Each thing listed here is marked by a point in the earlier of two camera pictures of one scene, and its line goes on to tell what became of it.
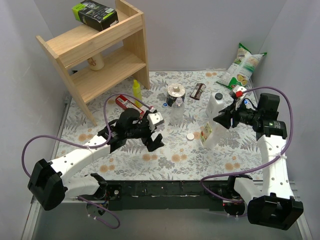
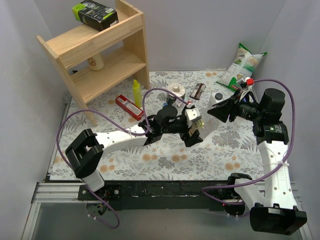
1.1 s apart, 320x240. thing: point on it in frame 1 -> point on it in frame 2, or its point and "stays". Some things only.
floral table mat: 167,131 stays
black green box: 94,16 stays
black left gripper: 147,133 -> 187,130
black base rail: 207,195 stays
